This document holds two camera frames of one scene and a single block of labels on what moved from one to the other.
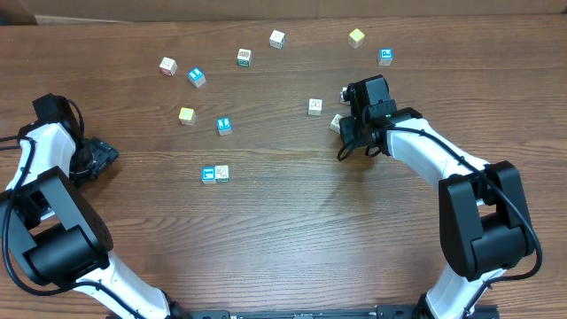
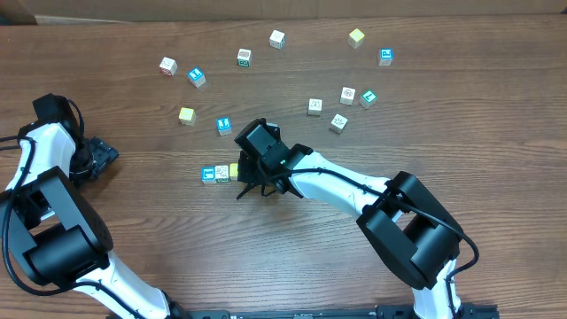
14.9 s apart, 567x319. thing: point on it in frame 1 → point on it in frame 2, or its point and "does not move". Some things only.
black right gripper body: [353, 133] → [249, 172]
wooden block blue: [208, 175] does not move
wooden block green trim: [221, 174] does not move
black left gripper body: [91, 159] does not move
